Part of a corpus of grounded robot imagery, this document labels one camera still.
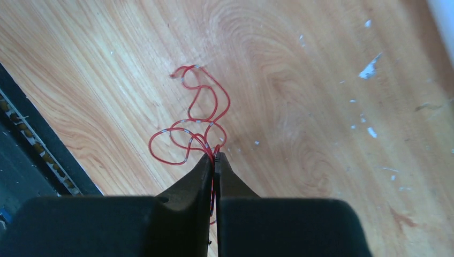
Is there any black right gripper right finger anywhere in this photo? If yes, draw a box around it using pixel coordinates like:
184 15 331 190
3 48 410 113
214 153 372 256

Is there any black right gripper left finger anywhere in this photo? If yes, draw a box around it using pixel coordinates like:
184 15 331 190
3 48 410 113
1 155 214 256

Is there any white plastic bin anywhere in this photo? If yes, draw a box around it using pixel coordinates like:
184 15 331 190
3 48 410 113
427 0 453 66

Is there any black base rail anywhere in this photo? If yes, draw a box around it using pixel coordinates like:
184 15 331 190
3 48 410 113
1 66 102 233

